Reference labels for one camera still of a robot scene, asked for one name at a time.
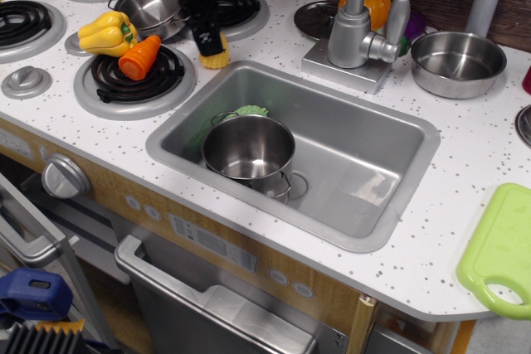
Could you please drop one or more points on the steel pot on stove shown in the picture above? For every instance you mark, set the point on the steel pot on stove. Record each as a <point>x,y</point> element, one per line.
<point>163,18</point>

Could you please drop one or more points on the blue clamp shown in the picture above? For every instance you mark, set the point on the blue clamp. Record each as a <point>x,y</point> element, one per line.
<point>33,294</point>

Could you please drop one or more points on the green plastic cutting board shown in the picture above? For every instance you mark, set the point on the green plastic cutting board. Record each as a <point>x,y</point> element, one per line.
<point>495,265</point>

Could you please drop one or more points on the grey plastic sink basin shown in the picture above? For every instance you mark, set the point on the grey plastic sink basin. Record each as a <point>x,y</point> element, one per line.
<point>357,164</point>

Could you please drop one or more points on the dark round pot lid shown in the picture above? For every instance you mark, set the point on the dark round pot lid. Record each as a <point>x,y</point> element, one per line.
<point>315,20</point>

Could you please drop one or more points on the steel pot in sink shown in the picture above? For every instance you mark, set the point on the steel pot in sink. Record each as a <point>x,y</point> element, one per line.
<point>256,151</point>

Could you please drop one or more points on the green toy lettuce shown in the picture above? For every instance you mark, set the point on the green toy lettuce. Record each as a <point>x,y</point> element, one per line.
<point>253,111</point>

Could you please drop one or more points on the orange toy carrot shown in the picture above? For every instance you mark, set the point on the orange toy carrot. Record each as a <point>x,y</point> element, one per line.
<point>137,62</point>

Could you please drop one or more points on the round lid at right edge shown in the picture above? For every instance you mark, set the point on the round lid at right edge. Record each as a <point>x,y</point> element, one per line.
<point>522,125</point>

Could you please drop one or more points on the steel bowl right of faucet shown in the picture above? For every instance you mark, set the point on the steel bowl right of faucet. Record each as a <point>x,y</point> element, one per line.
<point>456,65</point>

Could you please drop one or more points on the grey toy faucet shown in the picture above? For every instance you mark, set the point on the grey toy faucet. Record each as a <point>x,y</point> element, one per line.
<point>354,55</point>

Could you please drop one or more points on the grey knob on countertop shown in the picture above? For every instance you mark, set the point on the grey knob on countertop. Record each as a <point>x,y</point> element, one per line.
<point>26,82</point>

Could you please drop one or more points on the front left stove burner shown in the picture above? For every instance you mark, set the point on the front left stove burner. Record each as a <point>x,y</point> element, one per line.
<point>29,28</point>

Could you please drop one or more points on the orange toy pepper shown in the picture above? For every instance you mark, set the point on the orange toy pepper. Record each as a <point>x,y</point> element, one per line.
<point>378,12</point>

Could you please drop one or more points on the red object at edge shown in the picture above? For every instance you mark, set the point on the red object at edge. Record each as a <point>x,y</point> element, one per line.
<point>526,81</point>

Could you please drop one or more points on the back right stove burner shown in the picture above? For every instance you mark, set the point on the back right stove burner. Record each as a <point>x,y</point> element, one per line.
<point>240,19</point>

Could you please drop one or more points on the grey oven dial knob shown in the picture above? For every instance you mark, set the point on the grey oven dial knob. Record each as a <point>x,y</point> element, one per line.
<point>63,179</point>

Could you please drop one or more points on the grey knob between burners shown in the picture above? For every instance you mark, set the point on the grey knob between burners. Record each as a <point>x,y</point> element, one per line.
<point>72,46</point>

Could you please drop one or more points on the grey oven door handle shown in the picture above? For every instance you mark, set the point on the grey oven door handle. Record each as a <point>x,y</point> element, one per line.
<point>26,231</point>

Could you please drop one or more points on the yellow toy bell pepper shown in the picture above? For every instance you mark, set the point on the yellow toy bell pepper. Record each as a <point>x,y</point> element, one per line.
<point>111,34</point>

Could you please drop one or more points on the front right stove burner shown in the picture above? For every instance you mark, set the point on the front right stove burner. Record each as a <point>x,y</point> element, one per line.
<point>102,89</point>

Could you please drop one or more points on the grey dishwasher door handle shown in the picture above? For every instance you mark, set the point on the grey dishwasher door handle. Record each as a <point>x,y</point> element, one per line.
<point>186,315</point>

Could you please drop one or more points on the purple toy eggplant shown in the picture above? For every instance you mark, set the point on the purple toy eggplant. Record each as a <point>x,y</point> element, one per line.
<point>415,28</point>

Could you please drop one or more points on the yellow toy corn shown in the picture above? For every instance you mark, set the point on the yellow toy corn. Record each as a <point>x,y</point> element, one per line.
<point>218,61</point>

